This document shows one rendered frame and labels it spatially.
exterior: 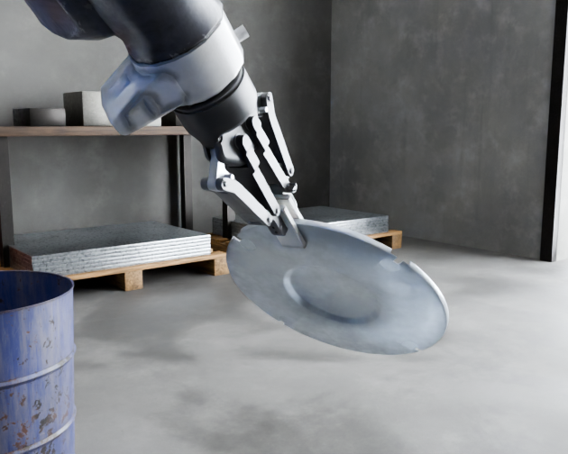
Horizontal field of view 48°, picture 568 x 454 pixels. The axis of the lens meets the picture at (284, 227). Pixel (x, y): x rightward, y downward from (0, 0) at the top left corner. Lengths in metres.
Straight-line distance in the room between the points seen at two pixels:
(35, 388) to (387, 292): 0.95
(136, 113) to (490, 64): 4.18
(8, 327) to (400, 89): 4.08
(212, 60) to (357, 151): 4.89
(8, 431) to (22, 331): 0.22
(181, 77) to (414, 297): 0.38
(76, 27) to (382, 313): 0.48
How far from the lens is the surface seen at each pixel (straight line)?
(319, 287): 0.82
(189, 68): 0.54
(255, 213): 0.64
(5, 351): 1.46
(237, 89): 0.57
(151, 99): 0.55
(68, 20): 0.57
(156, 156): 4.67
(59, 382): 1.57
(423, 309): 0.78
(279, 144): 0.68
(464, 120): 4.73
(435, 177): 4.89
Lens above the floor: 0.85
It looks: 9 degrees down
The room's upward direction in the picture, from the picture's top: straight up
